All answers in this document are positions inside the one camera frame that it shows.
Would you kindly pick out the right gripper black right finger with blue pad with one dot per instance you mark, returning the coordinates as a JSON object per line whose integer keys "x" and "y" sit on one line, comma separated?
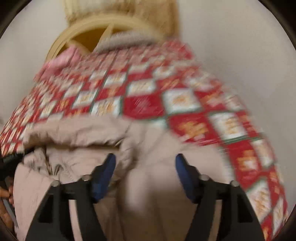
{"x": 223, "y": 211}

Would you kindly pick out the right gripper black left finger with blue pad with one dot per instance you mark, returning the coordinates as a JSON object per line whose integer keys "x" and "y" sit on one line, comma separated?
{"x": 52, "y": 219}

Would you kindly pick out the striped grey pillow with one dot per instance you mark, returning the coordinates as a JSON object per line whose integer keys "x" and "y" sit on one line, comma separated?
{"x": 124, "y": 40}

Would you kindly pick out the beige patterned window curtain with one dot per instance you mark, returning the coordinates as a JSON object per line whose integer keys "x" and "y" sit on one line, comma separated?
{"x": 161, "y": 14}

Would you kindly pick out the cream round wooden headboard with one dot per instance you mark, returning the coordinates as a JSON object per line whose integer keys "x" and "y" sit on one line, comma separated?
{"x": 88, "y": 32}

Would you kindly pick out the red teddy bear bedspread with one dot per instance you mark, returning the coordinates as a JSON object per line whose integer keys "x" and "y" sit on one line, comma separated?
{"x": 161, "y": 85}

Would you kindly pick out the beige quilted puffer coat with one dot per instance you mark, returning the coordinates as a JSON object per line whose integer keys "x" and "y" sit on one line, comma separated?
{"x": 145, "y": 199}

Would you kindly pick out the pink folded blanket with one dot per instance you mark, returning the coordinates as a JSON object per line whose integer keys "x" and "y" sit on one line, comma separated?
{"x": 67, "y": 58}

